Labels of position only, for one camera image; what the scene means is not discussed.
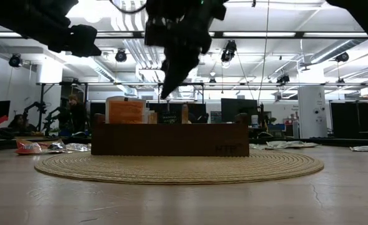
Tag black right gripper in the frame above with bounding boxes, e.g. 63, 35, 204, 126
144, 0, 229, 100

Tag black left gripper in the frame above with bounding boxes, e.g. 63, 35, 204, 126
47, 24, 102, 59

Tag wooden three-compartment tea box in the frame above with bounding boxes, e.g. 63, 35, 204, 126
91, 112, 251, 157

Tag round woven straw placemat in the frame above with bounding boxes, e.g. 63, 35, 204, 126
33, 149, 325, 186

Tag white round pillar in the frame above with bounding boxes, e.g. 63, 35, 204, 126
297, 86, 329, 139

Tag black partition panels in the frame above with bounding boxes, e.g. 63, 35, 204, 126
329, 101, 368, 139

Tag white cylindrical duct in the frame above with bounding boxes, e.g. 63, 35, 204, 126
35, 57, 64, 84

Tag thin hanging cable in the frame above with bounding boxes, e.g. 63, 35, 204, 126
257, 0, 271, 106

